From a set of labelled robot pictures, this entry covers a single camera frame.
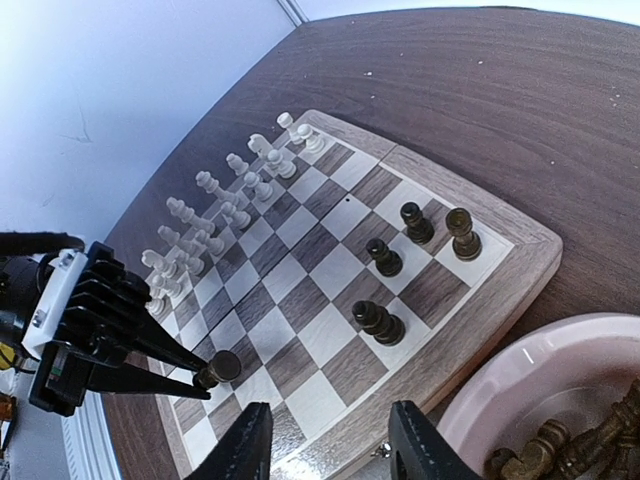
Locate white chess pieces row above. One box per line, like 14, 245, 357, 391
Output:
142, 112, 328, 317

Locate pink plastic double bowl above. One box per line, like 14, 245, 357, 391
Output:
437, 312, 639, 473

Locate aluminium frame post left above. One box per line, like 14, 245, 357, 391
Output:
277, 0, 309, 27

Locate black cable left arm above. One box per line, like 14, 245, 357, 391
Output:
0, 232, 87, 257

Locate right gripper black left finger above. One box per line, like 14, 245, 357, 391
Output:
187, 402, 273, 480

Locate wooden chess board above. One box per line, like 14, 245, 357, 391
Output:
154, 111, 562, 479

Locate dark chess piece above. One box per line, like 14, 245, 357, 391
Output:
366, 238, 403, 277
445, 207, 482, 261
193, 350, 242, 390
351, 300, 405, 347

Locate dark pawn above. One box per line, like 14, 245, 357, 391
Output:
400, 202, 435, 245

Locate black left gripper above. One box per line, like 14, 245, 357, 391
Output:
28, 318, 211, 417

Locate dark chess pieces pile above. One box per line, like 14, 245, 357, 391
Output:
484, 380, 639, 479

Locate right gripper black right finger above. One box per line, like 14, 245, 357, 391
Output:
388, 401, 481, 480

